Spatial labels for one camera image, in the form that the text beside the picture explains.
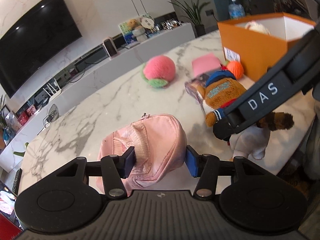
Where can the tall potted grass plant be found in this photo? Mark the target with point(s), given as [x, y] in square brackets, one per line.
[193, 13]

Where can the black remote control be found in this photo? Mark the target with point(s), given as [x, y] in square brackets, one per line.
[16, 182]

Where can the white black dog plush keychain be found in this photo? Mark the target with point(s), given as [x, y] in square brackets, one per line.
[251, 141]

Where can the pink fluffy peach plush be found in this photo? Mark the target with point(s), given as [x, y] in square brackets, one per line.
[159, 71]

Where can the black wall television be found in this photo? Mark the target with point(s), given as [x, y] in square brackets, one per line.
[41, 33]

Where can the white wifi router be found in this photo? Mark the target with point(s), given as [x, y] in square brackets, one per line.
[53, 90]

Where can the orange cardboard box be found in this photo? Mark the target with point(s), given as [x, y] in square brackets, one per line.
[256, 51]

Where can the pink black space heater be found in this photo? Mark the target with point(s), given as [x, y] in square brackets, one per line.
[110, 47]

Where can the white marble tv console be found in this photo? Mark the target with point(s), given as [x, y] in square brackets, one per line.
[94, 79]

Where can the pink wallet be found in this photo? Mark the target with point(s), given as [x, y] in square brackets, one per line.
[205, 63]

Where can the black white figurines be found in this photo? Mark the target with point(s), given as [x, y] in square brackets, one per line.
[171, 24]

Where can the blue water jug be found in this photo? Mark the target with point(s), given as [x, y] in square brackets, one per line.
[236, 10]

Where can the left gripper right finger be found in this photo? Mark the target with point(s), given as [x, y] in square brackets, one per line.
[206, 168]

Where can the pink cap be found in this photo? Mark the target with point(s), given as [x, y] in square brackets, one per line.
[160, 144]

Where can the smartphone with lit screen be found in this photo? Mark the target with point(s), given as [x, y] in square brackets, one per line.
[7, 202]

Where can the illustrated card box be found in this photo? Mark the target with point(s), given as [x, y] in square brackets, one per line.
[195, 86]

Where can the crochet bunny toy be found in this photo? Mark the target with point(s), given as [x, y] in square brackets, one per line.
[257, 27]

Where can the green picture book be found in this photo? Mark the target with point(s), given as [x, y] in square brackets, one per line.
[127, 28]

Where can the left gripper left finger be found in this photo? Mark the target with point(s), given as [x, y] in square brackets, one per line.
[114, 168]

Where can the small desk fan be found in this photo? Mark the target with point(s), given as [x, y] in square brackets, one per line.
[52, 115]

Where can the orange crochet fruit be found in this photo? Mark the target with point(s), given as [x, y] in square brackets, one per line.
[236, 69]

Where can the brown bear plush blue outfit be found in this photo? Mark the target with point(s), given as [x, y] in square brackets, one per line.
[222, 89]

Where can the potted plant on console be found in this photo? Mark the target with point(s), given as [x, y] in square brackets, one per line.
[7, 132]

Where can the round paper fan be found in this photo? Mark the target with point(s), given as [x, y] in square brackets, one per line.
[147, 23]

